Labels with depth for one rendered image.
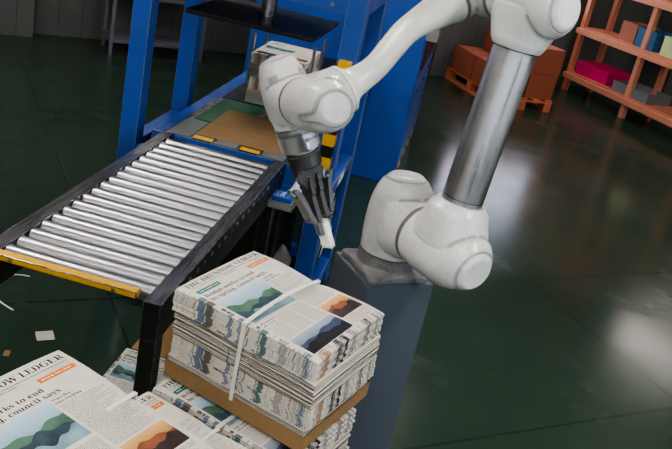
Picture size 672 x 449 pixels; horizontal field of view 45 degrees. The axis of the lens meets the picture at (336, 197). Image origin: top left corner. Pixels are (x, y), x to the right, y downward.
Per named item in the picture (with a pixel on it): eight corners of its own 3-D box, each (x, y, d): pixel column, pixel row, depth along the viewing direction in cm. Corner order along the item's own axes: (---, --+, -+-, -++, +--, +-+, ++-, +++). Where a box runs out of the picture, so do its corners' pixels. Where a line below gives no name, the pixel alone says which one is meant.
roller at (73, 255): (171, 273, 231) (172, 284, 235) (19, 230, 236) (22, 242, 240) (164, 286, 228) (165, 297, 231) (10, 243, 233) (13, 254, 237)
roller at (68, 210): (197, 260, 256) (196, 251, 252) (59, 222, 261) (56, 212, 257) (203, 248, 259) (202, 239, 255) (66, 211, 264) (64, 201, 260)
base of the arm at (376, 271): (390, 244, 233) (394, 227, 231) (429, 283, 215) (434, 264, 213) (333, 245, 224) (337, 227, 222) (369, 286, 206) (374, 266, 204)
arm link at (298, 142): (323, 118, 176) (330, 143, 178) (295, 118, 183) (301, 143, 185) (294, 133, 171) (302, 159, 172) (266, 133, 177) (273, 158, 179)
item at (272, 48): (298, 114, 409) (308, 64, 400) (242, 100, 412) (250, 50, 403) (314, 98, 444) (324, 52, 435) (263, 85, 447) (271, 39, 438)
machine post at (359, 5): (298, 337, 367) (372, -7, 311) (280, 332, 368) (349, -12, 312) (303, 328, 375) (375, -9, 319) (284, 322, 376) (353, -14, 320)
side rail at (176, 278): (157, 344, 220) (162, 306, 216) (138, 339, 221) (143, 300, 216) (282, 188, 344) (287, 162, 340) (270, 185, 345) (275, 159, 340)
